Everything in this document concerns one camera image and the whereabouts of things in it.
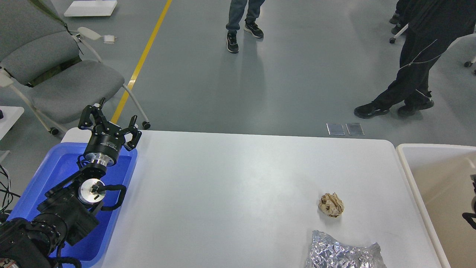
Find crumpled aluminium foil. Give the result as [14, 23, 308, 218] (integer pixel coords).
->
[304, 230, 386, 268]

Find beige plastic bin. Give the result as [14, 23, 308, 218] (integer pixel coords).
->
[396, 144, 476, 268]

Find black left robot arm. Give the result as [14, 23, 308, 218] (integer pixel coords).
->
[0, 98, 142, 268]

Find person in grey jeans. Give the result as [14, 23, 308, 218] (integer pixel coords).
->
[226, 0, 266, 54]

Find white side table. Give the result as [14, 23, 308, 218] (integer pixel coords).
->
[0, 106, 24, 139]

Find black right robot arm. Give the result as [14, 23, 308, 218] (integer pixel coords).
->
[462, 174, 476, 230]

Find right metal floor plate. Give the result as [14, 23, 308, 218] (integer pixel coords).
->
[345, 123, 364, 136]

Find small white floor object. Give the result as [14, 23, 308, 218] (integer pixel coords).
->
[103, 35, 116, 44]

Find person in black tracksuit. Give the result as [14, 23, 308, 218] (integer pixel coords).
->
[354, 0, 476, 119]

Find metal floor plate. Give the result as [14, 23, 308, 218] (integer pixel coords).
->
[326, 123, 345, 136]
[345, 123, 364, 136]

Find blue plastic bin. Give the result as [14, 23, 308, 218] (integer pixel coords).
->
[8, 142, 138, 268]

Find black cables at left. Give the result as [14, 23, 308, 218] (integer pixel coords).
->
[0, 164, 21, 213]

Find white rolling chair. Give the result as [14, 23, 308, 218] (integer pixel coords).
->
[389, 23, 408, 44]

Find crumpled brown paper ball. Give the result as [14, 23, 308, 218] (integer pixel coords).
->
[318, 193, 345, 218]

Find grey office chair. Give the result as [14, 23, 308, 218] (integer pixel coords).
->
[0, 0, 150, 135]

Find left metal floor plate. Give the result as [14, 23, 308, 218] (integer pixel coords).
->
[326, 123, 345, 136]

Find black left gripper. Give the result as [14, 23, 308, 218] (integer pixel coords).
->
[78, 98, 142, 167]

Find white foam board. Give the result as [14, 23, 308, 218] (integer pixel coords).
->
[64, 0, 118, 17]

